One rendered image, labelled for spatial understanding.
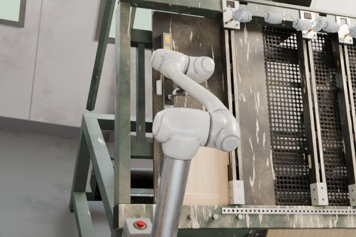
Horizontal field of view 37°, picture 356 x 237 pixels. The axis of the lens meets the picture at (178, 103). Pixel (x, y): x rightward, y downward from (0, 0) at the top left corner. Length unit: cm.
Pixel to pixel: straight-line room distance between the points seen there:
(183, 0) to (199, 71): 75
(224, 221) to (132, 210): 49
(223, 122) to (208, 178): 97
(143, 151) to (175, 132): 96
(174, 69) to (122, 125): 56
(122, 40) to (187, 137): 112
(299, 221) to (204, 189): 57
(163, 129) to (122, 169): 85
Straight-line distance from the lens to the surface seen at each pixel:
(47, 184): 451
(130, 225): 252
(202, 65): 242
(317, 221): 315
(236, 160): 293
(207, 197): 288
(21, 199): 431
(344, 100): 342
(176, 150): 193
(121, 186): 270
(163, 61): 240
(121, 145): 274
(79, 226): 377
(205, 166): 290
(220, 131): 194
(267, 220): 298
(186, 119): 191
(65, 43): 496
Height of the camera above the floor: 236
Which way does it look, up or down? 21 degrees down
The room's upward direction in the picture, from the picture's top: 12 degrees clockwise
